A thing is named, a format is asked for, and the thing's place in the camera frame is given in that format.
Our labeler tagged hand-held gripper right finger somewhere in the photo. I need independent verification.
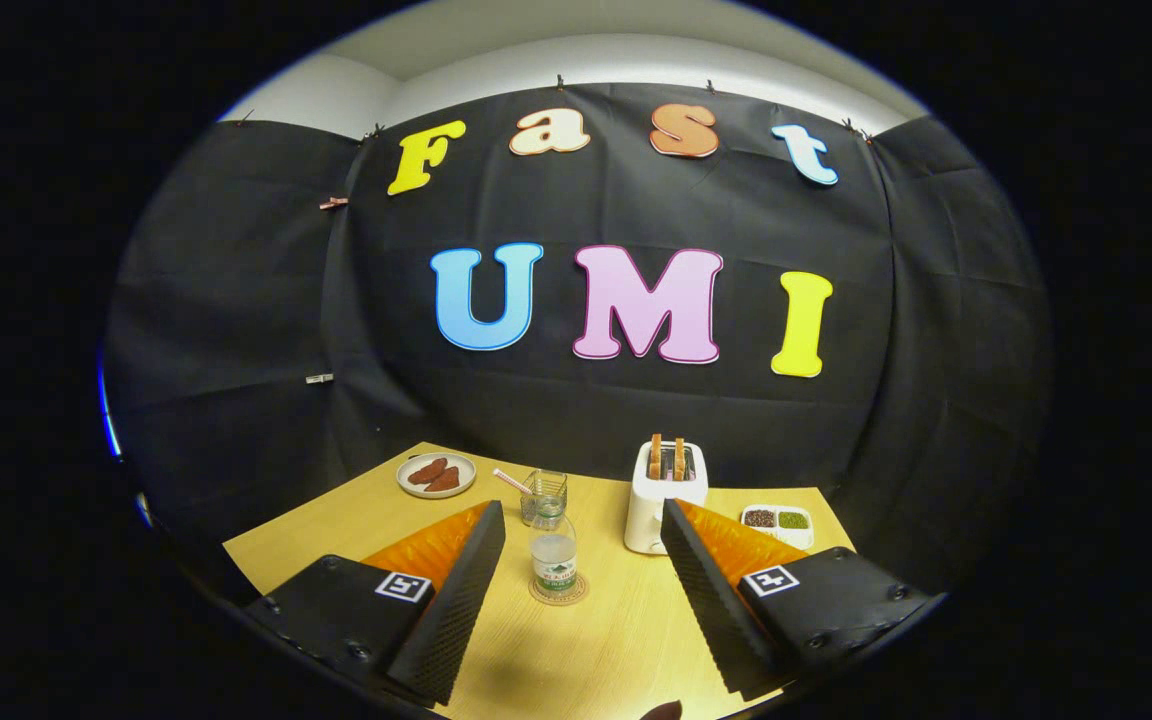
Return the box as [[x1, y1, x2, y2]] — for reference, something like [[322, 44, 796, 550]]
[[661, 499, 942, 699]]

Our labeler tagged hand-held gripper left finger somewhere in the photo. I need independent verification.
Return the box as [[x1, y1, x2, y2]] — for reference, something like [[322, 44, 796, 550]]
[[244, 500, 507, 707]]

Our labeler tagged round brown coaster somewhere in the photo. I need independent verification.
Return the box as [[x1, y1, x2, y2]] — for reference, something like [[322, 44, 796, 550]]
[[528, 570, 589, 608]]

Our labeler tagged clear plastic juice bottle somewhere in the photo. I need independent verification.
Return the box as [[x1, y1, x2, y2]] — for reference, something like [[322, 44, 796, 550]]
[[529, 495, 579, 599]]

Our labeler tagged white divided bean dish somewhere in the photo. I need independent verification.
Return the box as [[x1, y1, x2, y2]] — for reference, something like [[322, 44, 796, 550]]
[[740, 504, 816, 552]]

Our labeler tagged wooden table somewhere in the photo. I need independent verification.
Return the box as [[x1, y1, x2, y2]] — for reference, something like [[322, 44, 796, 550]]
[[223, 441, 855, 720]]

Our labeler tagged white toaster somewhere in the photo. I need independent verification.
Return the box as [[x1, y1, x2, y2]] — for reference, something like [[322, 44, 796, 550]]
[[624, 440, 709, 556]]

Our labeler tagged round beige plate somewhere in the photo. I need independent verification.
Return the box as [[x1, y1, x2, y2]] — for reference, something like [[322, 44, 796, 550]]
[[396, 452, 477, 500]]

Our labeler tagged ribbed clear glass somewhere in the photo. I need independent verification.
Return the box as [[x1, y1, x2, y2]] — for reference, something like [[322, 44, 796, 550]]
[[520, 469, 570, 529]]

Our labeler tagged black backdrop cloth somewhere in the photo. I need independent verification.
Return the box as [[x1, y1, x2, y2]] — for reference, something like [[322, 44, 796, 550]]
[[101, 82, 1052, 591]]

